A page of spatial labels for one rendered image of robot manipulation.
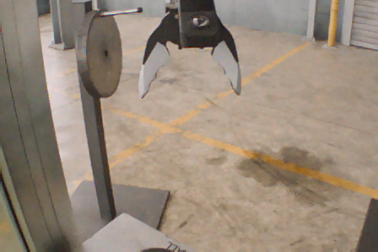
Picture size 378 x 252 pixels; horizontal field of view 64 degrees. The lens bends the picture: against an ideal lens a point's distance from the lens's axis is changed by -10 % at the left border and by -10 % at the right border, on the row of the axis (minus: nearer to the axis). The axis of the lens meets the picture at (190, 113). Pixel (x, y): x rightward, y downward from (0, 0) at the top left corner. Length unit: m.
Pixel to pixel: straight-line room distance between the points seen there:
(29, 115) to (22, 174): 0.04
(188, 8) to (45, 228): 0.29
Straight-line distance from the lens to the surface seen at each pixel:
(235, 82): 0.50
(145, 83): 0.49
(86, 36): 1.12
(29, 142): 0.24
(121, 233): 0.30
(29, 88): 0.23
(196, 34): 0.38
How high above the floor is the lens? 1.10
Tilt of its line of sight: 25 degrees down
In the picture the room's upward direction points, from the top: straight up
